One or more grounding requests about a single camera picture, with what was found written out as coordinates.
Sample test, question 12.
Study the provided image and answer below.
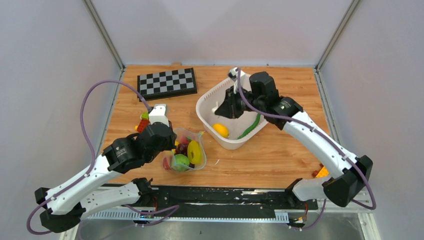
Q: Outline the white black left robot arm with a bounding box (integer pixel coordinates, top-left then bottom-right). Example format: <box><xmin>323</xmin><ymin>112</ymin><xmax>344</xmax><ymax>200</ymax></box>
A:
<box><xmin>34</xmin><ymin>121</ymin><xmax>177</xmax><ymax>233</ymax></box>

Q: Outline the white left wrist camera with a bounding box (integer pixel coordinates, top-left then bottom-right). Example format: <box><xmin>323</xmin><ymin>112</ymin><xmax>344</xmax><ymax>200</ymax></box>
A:
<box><xmin>148</xmin><ymin>103</ymin><xmax>170</xmax><ymax>127</ymax></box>

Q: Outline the purple grape bunch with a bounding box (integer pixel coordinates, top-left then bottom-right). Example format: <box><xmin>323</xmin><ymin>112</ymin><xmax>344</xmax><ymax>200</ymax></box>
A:
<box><xmin>175</xmin><ymin>143</ymin><xmax>188</xmax><ymax>156</ymax></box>

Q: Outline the white garlic bulb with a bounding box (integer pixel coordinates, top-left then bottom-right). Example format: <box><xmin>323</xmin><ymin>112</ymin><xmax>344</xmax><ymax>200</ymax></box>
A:
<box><xmin>211</xmin><ymin>101</ymin><xmax>220</xmax><ymax>114</ymax></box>

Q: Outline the yellow green starfruit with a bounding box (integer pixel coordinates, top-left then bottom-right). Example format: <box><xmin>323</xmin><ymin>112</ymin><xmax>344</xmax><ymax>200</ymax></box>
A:
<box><xmin>187</xmin><ymin>140</ymin><xmax>202</xmax><ymax>165</ymax></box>

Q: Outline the black grey chessboard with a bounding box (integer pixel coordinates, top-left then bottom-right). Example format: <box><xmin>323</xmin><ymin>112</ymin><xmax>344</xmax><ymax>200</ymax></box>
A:
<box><xmin>137</xmin><ymin>67</ymin><xmax>198</xmax><ymax>101</ymax></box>

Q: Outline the red green toy car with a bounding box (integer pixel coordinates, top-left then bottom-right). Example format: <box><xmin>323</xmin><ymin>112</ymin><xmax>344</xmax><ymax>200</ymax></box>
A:
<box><xmin>135</xmin><ymin>112</ymin><xmax>150</xmax><ymax>133</ymax></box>

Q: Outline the white plastic basket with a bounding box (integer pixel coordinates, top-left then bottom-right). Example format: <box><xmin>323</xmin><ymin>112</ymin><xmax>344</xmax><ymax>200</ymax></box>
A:
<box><xmin>195</xmin><ymin>76</ymin><xmax>268</xmax><ymax>150</ymax></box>

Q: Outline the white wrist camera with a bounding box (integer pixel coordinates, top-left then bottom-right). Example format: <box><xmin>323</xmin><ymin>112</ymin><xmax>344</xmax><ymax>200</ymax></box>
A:
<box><xmin>148</xmin><ymin>103</ymin><xmax>170</xmax><ymax>127</ymax></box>
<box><xmin>227</xmin><ymin>67</ymin><xmax>246</xmax><ymax>89</ymax></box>

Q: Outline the pink peach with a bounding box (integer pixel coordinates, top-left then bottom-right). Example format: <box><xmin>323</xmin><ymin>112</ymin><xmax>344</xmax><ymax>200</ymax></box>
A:
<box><xmin>185</xmin><ymin>132</ymin><xmax>198</xmax><ymax>143</ymax></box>

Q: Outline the green custard apple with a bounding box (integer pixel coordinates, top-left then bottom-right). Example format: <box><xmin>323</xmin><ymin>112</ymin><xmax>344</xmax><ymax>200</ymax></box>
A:
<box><xmin>172</xmin><ymin>154</ymin><xmax>190</xmax><ymax>172</ymax></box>

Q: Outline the clear zip top bag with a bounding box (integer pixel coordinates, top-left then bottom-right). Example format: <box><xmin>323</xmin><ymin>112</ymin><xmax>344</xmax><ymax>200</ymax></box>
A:
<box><xmin>162</xmin><ymin>127</ymin><xmax>207</xmax><ymax>173</ymax></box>

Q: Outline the green onion stalk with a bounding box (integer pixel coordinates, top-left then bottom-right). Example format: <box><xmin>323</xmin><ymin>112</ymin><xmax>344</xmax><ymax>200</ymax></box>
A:
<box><xmin>237</xmin><ymin>113</ymin><xmax>261</xmax><ymax>140</ymax></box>

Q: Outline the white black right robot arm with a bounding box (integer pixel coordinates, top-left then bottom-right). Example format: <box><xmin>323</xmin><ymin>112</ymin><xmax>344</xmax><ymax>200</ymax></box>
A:
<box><xmin>213</xmin><ymin>67</ymin><xmax>377</xmax><ymax>210</ymax></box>

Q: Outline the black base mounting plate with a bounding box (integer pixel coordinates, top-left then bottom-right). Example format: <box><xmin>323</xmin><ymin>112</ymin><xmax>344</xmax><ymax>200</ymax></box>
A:
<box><xmin>131</xmin><ymin>185</ymin><xmax>319</xmax><ymax>219</ymax></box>

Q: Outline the aluminium slotted rail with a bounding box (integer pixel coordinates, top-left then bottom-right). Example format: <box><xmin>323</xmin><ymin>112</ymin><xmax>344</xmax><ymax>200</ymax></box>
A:
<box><xmin>81</xmin><ymin>208</ymin><xmax>290</xmax><ymax>223</ymax></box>

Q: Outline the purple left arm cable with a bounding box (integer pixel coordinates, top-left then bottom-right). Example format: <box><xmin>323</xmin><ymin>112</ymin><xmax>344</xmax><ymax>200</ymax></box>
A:
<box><xmin>26</xmin><ymin>79</ymin><xmax>155</xmax><ymax>236</ymax></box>

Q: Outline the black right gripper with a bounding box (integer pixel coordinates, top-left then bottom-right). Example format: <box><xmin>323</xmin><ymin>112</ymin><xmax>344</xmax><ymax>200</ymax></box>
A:
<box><xmin>215</xmin><ymin>85</ymin><xmax>264</xmax><ymax>120</ymax></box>

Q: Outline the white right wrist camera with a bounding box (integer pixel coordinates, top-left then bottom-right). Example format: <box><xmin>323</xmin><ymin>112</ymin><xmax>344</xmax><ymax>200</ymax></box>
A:
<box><xmin>227</xmin><ymin>67</ymin><xmax>246</xmax><ymax>89</ymax></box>

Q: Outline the red orange wax apple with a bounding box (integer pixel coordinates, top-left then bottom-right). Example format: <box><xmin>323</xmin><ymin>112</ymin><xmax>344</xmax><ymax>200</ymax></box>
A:
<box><xmin>162</xmin><ymin>157</ymin><xmax>172</xmax><ymax>171</ymax></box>

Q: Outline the yellow red toy car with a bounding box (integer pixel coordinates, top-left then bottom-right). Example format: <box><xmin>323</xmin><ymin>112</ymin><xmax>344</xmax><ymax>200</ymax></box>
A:
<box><xmin>312</xmin><ymin>165</ymin><xmax>329</xmax><ymax>178</ymax></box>

